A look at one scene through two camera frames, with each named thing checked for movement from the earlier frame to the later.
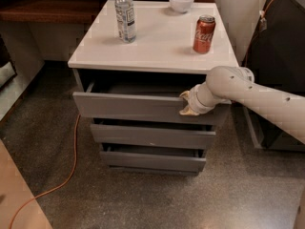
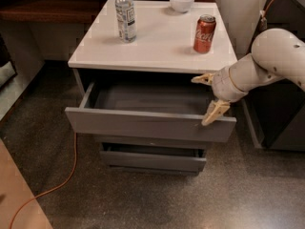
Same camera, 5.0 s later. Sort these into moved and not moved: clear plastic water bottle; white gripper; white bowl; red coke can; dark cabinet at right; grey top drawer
Moved: grey top drawer; white gripper
Not moved: clear plastic water bottle; white bowl; red coke can; dark cabinet at right
